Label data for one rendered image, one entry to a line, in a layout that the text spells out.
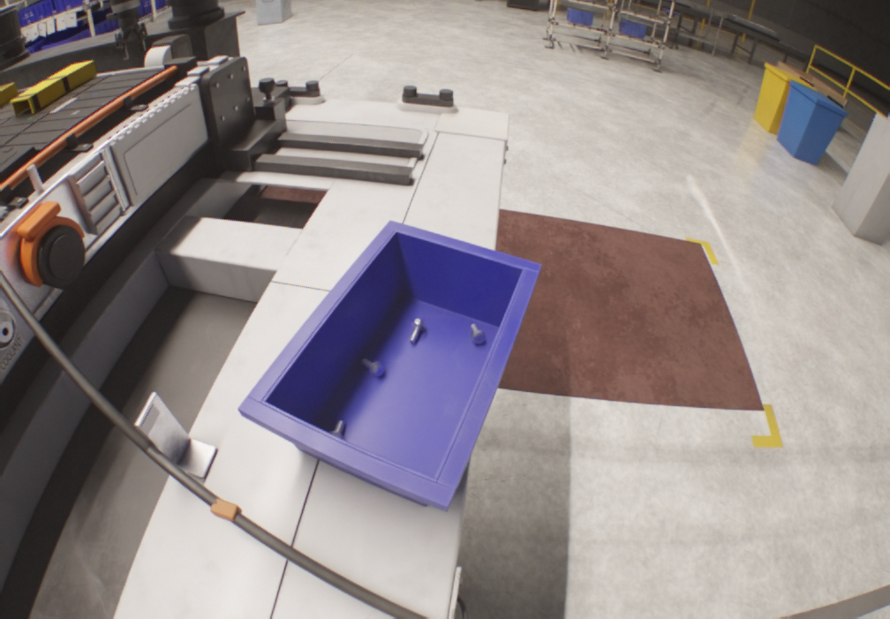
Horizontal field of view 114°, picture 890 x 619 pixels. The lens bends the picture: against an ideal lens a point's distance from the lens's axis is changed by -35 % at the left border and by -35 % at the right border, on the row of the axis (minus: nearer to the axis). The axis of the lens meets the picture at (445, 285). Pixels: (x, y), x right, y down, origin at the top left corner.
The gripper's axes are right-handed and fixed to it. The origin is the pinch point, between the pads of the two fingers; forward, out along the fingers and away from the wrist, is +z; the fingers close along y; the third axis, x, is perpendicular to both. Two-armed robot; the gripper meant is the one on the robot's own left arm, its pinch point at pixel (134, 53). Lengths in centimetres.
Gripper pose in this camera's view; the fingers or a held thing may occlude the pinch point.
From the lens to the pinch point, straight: 175.4
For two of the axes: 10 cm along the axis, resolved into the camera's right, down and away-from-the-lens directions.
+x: -9.9, -1.4, 0.5
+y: 1.3, -6.8, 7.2
